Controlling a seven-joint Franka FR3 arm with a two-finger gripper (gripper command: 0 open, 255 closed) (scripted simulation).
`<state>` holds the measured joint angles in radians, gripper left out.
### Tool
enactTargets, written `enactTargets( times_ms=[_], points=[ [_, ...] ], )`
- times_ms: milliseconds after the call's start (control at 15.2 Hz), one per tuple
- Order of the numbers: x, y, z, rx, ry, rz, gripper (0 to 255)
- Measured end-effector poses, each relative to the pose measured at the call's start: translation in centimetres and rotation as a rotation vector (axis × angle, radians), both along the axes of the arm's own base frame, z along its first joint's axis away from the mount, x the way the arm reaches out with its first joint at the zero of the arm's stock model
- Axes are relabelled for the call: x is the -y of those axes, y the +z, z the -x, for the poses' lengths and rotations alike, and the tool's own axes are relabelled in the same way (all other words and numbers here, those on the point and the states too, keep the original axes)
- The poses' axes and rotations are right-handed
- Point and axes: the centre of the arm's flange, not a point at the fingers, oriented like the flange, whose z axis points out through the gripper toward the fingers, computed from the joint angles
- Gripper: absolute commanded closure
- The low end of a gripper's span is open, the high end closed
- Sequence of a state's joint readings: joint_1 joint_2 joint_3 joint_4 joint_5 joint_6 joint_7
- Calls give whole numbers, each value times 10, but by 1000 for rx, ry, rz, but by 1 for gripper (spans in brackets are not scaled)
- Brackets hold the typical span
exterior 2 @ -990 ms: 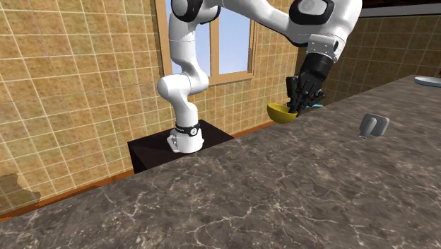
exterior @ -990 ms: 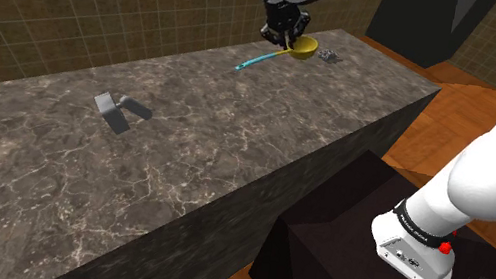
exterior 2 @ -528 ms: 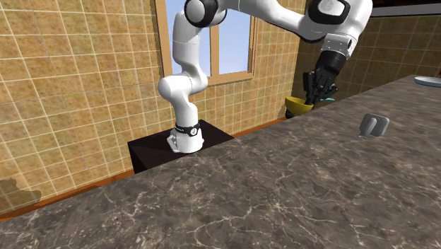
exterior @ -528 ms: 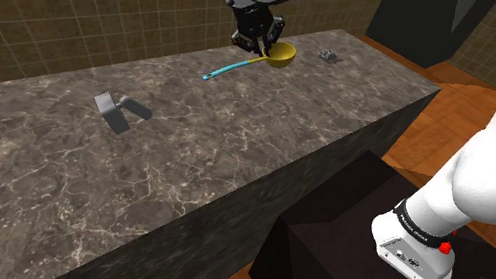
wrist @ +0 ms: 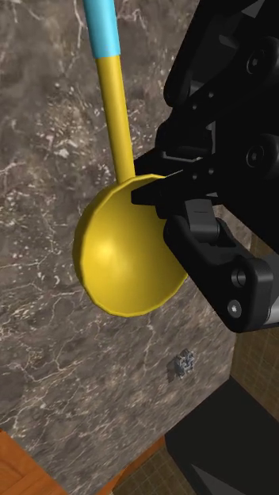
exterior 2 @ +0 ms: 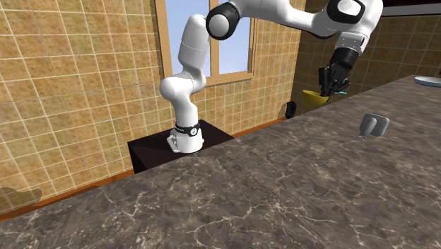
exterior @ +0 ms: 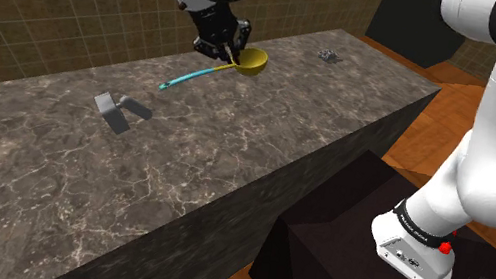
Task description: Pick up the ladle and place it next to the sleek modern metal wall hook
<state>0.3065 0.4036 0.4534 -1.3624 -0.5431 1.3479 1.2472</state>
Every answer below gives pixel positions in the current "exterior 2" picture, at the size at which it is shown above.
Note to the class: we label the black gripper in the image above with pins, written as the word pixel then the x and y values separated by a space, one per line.
pixel 341 63

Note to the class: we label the yellow bowl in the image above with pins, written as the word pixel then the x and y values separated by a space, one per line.
pixel 313 98

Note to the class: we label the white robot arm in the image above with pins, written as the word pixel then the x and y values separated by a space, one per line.
pixel 187 103

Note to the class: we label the small teal object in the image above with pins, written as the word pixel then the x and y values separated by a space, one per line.
pixel 341 92

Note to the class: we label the small black object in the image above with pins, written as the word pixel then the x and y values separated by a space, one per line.
pixel 291 109

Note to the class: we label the grey rounded kitchen tool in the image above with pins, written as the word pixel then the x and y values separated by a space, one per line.
pixel 374 124

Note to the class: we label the pale blue plate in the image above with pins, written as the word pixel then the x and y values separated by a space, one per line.
pixel 429 81

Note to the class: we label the wooden framed window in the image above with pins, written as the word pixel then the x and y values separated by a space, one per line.
pixel 231 48

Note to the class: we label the dark robot stand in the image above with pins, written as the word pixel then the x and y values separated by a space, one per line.
pixel 148 151

